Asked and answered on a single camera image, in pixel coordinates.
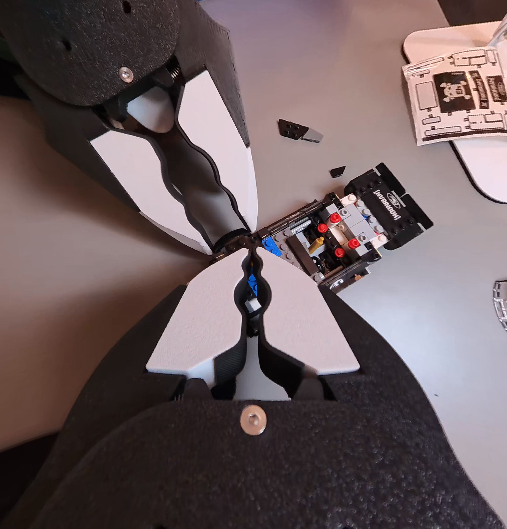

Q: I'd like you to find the lego car model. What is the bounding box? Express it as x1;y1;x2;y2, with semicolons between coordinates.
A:
258;163;434;295

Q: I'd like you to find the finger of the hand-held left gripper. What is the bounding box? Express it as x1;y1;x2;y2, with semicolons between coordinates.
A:
112;128;221;254
176;68;259;236

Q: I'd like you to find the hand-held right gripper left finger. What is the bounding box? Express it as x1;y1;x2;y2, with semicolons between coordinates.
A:
145;248;252;389

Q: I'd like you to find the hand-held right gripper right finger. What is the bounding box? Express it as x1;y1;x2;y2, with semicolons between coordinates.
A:
252;251;360;389

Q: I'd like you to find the clear lego windshield piece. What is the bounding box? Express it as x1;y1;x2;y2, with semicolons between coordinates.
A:
492;279;507;340

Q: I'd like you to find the lego sticker sheet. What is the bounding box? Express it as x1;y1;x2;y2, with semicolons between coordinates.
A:
400;47;507;148

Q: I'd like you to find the black wedge lego plate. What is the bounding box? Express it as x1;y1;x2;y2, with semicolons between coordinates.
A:
278;118;309;140

